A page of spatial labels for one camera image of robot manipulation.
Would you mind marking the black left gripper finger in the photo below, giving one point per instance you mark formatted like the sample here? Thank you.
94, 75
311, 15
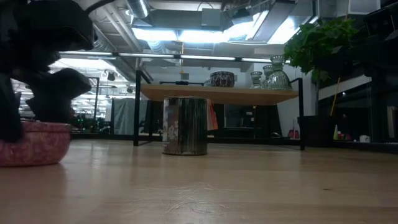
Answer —
59, 96
9, 109

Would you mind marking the pink floral candle tin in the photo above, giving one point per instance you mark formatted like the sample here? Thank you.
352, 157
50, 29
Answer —
43, 146

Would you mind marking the silver candle can orange tag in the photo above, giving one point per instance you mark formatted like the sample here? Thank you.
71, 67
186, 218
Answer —
186, 127

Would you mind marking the dark red floral candle tin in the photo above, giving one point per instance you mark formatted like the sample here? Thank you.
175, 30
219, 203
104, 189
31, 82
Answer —
222, 79

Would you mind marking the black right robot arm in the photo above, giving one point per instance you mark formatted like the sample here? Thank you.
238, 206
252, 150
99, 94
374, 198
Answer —
382, 28

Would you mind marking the grey partition curtain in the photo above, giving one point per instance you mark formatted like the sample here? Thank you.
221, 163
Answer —
124, 115

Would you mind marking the white light strip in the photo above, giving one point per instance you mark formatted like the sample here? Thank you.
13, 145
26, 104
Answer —
146, 55

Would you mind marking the black horizontal bar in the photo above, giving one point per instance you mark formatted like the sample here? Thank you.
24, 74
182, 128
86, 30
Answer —
182, 82

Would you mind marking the wooden shelf riser black legs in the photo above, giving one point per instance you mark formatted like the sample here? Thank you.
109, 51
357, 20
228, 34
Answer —
217, 93

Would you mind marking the small red object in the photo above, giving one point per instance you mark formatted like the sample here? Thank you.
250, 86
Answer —
293, 133

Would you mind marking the black plant pot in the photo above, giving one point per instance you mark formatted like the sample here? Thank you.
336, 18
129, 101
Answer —
308, 130

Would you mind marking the green leafy plant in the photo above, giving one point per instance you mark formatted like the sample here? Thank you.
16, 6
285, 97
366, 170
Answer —
311, 46

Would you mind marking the small green cone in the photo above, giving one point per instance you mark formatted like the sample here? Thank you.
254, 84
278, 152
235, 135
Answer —
335, 133

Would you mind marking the white cup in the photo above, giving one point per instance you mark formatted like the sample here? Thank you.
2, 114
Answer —
365, 138

